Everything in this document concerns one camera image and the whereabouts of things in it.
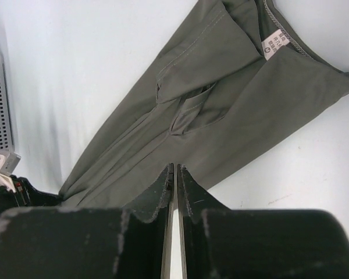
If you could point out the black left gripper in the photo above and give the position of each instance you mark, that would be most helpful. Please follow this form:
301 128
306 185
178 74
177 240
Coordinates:
25 196

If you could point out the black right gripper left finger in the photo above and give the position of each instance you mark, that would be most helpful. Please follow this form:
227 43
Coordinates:
133 241

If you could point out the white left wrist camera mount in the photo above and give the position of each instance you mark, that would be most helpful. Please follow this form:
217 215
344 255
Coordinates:
8 162

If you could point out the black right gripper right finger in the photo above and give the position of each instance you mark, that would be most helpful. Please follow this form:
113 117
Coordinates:
219 242

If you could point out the dark grey t shirt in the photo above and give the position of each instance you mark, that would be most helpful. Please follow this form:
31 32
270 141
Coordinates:
234 81

